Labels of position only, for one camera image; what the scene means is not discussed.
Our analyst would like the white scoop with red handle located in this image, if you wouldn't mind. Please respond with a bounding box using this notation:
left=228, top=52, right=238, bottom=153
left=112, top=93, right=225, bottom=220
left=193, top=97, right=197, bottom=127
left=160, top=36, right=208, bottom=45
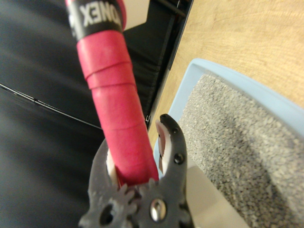
left=64, top=0, right=247, bottom=228

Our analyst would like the blue litter tray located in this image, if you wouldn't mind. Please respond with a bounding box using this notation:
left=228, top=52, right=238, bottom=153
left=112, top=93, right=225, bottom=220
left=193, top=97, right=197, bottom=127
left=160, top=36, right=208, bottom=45
left=153, top=58, right=304, bottom=228

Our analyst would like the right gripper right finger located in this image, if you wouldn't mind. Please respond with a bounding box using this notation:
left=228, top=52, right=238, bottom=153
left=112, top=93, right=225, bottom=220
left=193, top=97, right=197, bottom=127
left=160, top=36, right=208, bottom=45
left=137, top=114, right=193, bottom=228

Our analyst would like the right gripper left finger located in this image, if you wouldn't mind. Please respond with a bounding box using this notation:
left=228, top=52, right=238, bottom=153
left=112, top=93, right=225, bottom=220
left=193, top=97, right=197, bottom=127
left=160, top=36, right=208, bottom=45
left=78, top=140, right=138, bottom=228

